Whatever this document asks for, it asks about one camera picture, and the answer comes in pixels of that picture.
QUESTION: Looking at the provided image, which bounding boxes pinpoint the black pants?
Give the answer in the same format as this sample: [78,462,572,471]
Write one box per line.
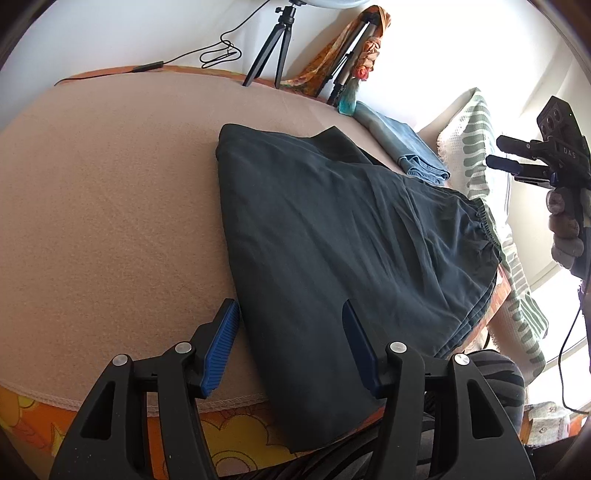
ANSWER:
[215,124,502,452]

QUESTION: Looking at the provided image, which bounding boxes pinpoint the white gloved right hand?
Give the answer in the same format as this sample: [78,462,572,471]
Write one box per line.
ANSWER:
[546,188,590,280]

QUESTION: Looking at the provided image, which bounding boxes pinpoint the folded blue jeans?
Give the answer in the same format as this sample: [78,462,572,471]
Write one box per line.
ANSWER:
[353,102,451,186]

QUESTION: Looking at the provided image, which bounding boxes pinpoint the striped grey legging legs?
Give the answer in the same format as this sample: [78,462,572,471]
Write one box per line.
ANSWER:
[276,349,528,480]

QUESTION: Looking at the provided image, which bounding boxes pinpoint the green striped white pillow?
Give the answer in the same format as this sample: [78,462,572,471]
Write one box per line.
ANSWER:
[437,88,549,384]

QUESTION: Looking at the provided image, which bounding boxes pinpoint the teal small bag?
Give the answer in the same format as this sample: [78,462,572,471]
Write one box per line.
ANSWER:
[338,78,359,116]

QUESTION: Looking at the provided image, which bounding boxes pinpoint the orange floral bed sheet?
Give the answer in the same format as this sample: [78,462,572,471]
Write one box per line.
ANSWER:
[0,64,514,480]

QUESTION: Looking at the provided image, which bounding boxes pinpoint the orange patterned folded umbrella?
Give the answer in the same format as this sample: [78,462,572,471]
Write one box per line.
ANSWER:
[280,5,391,97]

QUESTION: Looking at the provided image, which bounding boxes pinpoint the black tripod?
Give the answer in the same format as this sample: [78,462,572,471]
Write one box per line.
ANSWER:
[242,1,303,89]

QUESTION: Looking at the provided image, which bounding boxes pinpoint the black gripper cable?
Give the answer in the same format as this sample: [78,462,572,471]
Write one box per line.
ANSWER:
[556,285,591,416]

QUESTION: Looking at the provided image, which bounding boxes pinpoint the white ring light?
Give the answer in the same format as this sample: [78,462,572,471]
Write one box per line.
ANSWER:
[300,0,367,10]

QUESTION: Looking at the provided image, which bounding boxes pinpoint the black ring light cable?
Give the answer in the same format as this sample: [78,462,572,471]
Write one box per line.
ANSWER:
[55,0,274,86]

